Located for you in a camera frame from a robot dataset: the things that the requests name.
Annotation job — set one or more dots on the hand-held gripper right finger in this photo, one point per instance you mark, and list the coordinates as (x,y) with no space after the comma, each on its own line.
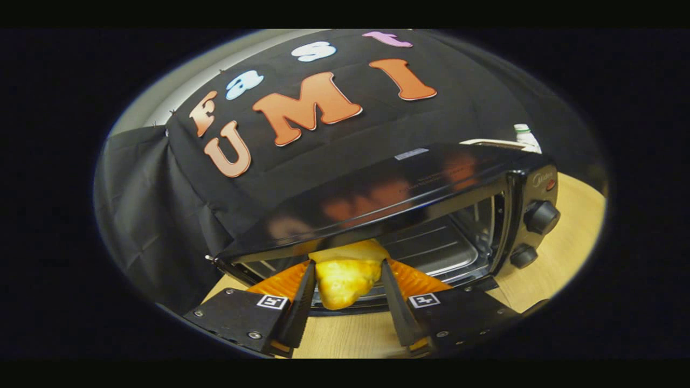
(399,312)

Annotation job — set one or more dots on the black toaster oven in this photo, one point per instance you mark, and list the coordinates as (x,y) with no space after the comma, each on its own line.
(409,183)

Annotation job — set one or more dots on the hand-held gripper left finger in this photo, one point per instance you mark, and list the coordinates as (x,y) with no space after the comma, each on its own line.
(299,318)

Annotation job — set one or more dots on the white pop-up toaster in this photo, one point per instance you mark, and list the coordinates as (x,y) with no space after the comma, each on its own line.
(496,143)

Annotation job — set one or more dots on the yellow bread pastry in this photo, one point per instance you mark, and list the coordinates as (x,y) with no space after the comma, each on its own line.
(345,277)

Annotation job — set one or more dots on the white bottle green label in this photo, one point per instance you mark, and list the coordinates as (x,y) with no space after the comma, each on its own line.
(525,134)

